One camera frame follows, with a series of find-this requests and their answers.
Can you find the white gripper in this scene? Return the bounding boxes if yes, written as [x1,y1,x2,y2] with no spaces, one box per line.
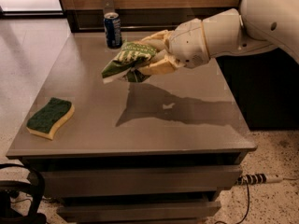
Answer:
[137,19,210,76]

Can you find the green jalapeno chip bag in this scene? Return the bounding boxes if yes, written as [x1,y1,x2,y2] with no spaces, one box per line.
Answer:
[101,42,157,84]

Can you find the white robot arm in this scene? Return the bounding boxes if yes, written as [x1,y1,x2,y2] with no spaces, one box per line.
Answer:
[138,0,299,76]

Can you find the green and yellow sponge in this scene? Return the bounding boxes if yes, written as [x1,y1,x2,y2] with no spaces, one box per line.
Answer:
[26,97,75,140]

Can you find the blue soda can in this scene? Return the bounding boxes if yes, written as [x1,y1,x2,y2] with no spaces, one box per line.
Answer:
[104,12,122,49]

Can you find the white power strip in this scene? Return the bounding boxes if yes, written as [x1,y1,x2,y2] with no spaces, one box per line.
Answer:
[235,174,283,185]

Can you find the grey lower drawer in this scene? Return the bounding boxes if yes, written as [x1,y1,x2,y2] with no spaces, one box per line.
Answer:
[57,202,221,223]

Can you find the grey drawer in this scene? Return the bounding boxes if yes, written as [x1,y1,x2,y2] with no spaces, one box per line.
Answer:
[57,202,221,223]
[42,165,242,198]

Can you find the grey upper drawer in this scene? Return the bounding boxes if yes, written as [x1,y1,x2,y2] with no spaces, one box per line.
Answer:
[42,165,242,198]

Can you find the left metal wall bracket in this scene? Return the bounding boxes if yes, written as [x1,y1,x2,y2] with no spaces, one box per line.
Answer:
[101,0,115,14]

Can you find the black power cable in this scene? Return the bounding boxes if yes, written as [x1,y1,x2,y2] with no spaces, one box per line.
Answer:
[214,180,251,224]

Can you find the black chair frame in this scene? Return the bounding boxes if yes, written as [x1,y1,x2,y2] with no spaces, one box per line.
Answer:
[0,163,48,224]

